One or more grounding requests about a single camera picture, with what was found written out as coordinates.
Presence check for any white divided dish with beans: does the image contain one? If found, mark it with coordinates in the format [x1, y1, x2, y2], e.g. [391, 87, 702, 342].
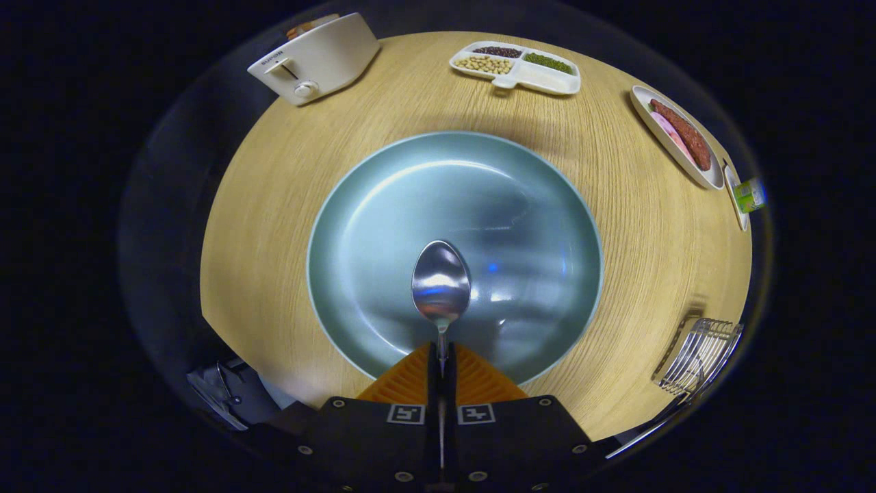
[449, 41, 582, 96]

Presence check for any light blue plate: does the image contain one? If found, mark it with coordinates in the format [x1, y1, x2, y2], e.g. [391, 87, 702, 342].
[306, 131, 604, 385]

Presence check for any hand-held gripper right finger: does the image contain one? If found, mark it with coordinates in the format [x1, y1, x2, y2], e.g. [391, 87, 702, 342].
[448, 342, 602, 490]

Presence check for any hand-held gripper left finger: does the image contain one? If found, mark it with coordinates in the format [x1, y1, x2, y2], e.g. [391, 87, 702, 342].
[291, 342, 440, 490]

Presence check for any white plate with meat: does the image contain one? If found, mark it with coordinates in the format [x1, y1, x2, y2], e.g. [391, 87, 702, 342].
[630, 85, 725, 191]

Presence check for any metal wire basket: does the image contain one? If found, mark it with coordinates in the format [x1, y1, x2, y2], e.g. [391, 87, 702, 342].
[652, 317, 745, 398]

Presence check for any pink ham slice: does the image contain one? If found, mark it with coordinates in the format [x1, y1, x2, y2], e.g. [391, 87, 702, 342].
[649, 111, 695, 165]

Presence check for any white square saucer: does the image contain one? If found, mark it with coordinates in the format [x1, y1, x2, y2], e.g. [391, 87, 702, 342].
[723, 163, 750, 232]

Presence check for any green drink bottle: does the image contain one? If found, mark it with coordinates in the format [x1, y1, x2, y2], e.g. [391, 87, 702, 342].
[732, 177, 767, 214]

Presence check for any white toaster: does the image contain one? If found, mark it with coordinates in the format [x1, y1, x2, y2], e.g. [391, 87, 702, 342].
[247, 12, 381, 107]

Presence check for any brown meat steak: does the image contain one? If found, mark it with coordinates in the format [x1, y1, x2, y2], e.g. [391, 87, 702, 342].
[649, 99, 712, 172]

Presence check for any silver spoon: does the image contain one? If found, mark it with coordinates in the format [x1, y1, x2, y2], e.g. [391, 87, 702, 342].
[411, 240, 472, 470]

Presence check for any brown toast slice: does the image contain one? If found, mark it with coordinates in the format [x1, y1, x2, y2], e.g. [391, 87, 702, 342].
[286, 14, 341, 40]

